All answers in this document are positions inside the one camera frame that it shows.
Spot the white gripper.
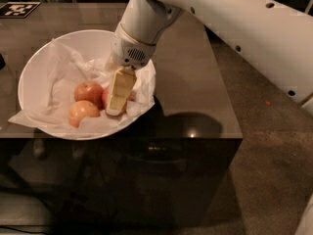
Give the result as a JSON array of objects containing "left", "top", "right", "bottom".
[{"left": 105, "top": 24, "right": 156, "bottom": 117}]

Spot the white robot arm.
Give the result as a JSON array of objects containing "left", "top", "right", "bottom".
[{"left": 113, "top": 0, "right": 313, "bottom": 235}]

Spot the white bowl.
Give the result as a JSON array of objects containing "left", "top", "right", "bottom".
[{"left": 18, "top": 28, "right": 157, "bottom": 141}]

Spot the pale red apple front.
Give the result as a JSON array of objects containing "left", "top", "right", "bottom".
[{"left": 67, "top": 100, "right": 100, "bottom": 127}]

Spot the white crumpled paper liner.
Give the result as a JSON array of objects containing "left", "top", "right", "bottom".
[{"left": 8, "top": 38, "right": 157, "bottom": 136}]

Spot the dark glossy table cabinet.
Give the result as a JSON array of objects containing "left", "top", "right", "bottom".
[{"left": 0, "top": 14, "right": 243, "bottom": 232}]

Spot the small black object left edge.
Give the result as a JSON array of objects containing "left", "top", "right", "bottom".
[{"left": 0, "top": 54, "right": 6, "bottom": 70}]

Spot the black white fiducial marker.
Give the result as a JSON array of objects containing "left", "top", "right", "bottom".
[{"left": 0, "top": 2, "right": 40, "bottom": 19}]

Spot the black cable on floor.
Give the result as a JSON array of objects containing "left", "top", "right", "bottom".
[{"left": 0, "top": 224, "right": 50, "bottom": 235}]

